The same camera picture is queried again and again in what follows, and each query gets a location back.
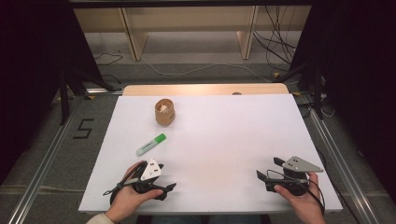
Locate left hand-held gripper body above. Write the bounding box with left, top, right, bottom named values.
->
left=132, top=158, right=164, bottom=195

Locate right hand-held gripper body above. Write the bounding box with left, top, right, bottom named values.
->
left=265, top=155, right=325, bottom=197

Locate person's left hand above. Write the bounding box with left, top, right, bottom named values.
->
left=105, top=160, right=164, bottom=224

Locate person's right hand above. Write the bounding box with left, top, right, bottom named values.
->
left=273, top=171, right=327, bottom=224

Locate green highlighter pen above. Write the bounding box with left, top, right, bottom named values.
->
left=135, top=133, right=167, bottom=158

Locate white table board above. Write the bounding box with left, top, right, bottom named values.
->
left=78, top=93, right=344, bottom=216

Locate black metal stand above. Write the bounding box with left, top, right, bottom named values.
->
left=275, top=60, right=326, bottom=120
left=57, top=63, right=117, bottom=126

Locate light wooden shelf unit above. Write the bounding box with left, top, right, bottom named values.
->
left=73, top=5, right=313, bottom=63

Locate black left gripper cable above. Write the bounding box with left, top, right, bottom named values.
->
left=102, top=161, right=148, bottom=206

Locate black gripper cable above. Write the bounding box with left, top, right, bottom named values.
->
left=102, top=161, right=148, bottom=206
left=266, top=169, right=327, bottom=217

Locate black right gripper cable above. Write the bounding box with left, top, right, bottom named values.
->
left=266, top=169, right=327, bottom=217

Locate aluminium floor rail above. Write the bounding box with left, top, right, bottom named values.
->
left=306, top=106, right=382, bottom=224
left=7, top=104, right=80, bottom=224

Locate short aluminium rail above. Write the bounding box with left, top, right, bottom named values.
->
left=85, top=87, right=124, bottom=96

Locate white floor cable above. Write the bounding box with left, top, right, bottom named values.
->
left=143, top=59, right=273, bottom=84

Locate bundle of black cables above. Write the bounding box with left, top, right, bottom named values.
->
left=251, top=5, right=298, bottom=73

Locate thin black floor cable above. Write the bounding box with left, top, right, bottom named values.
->
left=92, top=51, right=124, bottom=66

